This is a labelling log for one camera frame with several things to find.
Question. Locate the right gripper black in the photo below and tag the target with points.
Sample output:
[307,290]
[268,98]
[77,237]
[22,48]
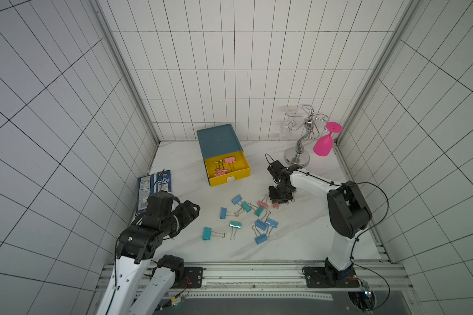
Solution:
[281,191]

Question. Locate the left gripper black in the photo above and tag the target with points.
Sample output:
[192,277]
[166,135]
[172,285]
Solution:
[188,215]

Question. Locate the pink binder clip top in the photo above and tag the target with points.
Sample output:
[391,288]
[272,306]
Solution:
[263,202]

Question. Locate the yellow top drawer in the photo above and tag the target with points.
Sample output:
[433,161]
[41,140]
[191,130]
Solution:
[242,169]

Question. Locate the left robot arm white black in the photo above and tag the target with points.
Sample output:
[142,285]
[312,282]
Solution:
[164,218]

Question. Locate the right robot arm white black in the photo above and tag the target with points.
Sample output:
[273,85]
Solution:
[348,212]

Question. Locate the teal binder clip upright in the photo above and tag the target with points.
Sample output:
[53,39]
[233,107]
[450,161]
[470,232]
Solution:
[258,210]

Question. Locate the teal binder clip front left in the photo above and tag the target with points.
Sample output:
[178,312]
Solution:
[208,234]

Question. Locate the blue binder clip middle right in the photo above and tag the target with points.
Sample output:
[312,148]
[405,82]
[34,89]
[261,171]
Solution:
[272,224]

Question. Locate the blue binder clip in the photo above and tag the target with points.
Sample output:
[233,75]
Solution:
[272,224]
[224,213]
[260,237]
[237,199]

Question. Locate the blue binder clip left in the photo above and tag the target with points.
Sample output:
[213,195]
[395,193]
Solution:
[224,213]

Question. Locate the blue binder clip upper middle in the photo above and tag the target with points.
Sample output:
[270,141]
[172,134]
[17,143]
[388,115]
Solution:
[237,199]

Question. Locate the blue binder clip bottom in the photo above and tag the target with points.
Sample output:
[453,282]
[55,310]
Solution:
[260,237]

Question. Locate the teal shiny binder clip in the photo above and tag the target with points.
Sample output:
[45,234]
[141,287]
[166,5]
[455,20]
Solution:
[235,227]

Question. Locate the teal drawer cabinet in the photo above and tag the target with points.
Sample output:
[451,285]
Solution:
[218,141]

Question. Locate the silver glass rack stand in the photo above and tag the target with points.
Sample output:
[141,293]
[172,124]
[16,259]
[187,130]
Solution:
[306,126]

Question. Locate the magenta plastic wine glass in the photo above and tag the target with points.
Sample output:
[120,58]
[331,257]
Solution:
[325,144]

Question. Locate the clear glass on rack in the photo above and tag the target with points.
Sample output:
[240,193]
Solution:
[289,125]

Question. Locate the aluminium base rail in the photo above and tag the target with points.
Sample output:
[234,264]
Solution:
[288,280]

